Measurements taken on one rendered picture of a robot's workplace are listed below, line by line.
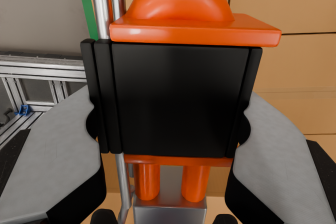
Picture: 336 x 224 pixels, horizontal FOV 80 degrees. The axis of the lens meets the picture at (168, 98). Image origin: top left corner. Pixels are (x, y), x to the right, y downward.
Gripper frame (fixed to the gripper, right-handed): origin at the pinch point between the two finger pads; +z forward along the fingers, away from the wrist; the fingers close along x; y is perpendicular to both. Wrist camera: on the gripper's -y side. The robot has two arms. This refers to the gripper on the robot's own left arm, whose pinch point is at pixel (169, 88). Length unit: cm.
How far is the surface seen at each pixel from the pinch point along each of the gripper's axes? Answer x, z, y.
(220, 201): 10.8, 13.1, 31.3
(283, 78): 39, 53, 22
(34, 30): -79, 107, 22
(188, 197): 1.9, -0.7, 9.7
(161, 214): -0.3, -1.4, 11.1
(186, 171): 1.5, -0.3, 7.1
